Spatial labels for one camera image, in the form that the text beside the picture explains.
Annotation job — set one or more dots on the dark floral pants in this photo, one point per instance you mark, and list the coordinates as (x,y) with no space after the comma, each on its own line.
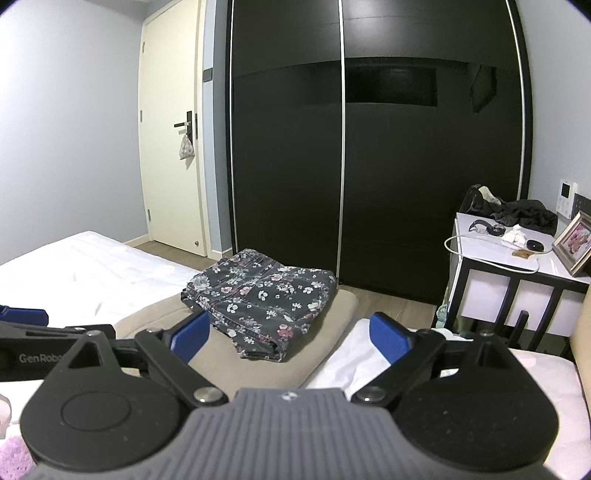
(263,300)

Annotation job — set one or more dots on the beige folded garment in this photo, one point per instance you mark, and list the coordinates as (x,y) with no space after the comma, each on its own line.
(323,323)

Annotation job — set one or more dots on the dark wall switch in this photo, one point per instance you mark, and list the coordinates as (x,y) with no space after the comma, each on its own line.
(581,207)

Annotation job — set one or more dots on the cream door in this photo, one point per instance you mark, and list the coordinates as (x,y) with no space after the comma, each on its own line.
(171,69)

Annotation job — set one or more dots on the white crumpled tissue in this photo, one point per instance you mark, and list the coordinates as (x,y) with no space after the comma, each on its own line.
(515,234)

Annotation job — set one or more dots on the black sliding wardrobe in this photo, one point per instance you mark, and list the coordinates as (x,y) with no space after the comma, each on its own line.
(286,184)

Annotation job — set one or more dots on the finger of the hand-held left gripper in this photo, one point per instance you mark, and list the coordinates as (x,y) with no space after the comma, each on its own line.
(25,316)

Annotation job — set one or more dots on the black clothing heap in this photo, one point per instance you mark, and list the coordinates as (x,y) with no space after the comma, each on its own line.
(521,212)

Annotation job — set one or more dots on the white wall control panel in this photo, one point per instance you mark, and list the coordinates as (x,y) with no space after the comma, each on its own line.
(565,198)

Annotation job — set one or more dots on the silver picture frame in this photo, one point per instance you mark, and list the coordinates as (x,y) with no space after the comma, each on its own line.
(575,242)

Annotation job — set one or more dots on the beige headboard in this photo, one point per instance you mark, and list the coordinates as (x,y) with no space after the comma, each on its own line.
(581,323)

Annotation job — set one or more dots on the bed with dotted sheet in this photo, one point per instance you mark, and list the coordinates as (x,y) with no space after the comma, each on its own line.
(69,267)

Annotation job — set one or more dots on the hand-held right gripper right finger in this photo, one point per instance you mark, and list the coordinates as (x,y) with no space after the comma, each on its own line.
(388,339)

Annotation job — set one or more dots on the floral pouch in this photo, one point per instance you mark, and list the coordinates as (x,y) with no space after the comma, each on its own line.
(186,148)

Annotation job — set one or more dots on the small black case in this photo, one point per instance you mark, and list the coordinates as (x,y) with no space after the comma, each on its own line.
(535,245)

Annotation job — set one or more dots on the black wristwatch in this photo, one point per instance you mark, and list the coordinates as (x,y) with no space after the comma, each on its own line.
(482,227)

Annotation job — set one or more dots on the white nightstand black frame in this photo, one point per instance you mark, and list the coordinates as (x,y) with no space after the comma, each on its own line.
(489,295)

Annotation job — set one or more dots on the clear bottle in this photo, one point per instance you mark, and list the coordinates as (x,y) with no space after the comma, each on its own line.
(442,314)

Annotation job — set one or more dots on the black door side switch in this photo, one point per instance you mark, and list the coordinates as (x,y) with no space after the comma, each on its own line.
(207,74)

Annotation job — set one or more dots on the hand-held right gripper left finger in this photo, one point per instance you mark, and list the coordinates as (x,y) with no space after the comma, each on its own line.
(190,334)

